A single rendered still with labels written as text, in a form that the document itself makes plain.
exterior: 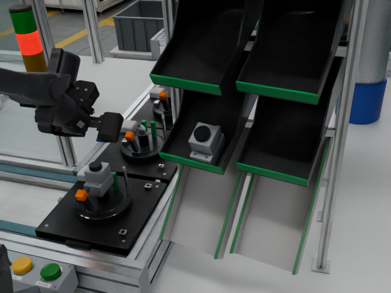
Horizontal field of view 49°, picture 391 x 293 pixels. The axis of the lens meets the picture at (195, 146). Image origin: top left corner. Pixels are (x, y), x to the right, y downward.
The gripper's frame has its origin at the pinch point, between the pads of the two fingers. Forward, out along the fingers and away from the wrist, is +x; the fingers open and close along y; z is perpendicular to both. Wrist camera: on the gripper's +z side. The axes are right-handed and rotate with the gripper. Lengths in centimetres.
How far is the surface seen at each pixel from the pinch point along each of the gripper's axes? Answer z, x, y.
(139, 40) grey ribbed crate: 112, 152, 77
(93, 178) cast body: -9.2, 6.6, -0.3
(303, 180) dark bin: -6.1, -9.2, -47.2
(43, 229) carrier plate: -22.7, 8.4, 9.5
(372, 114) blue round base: 40, 67, -64
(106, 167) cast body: -6.0, 7.5, -2.3
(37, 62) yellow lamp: 14.1, -3.1, 17.1
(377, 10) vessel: 62, 39, -60
